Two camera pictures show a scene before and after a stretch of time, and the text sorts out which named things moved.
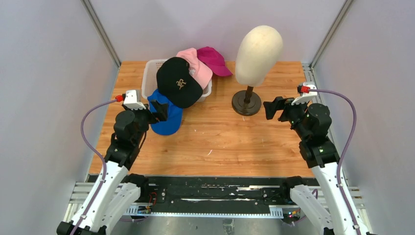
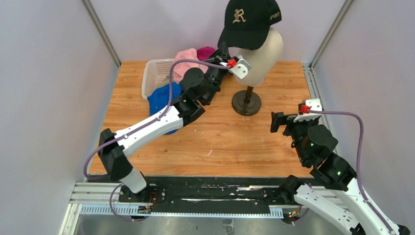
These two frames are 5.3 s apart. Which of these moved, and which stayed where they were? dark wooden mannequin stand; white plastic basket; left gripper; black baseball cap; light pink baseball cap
Moved: black baseball cap; left gripper
Stayed: white plastic basket; light pink baseball cap; dark wooden mannequin stand
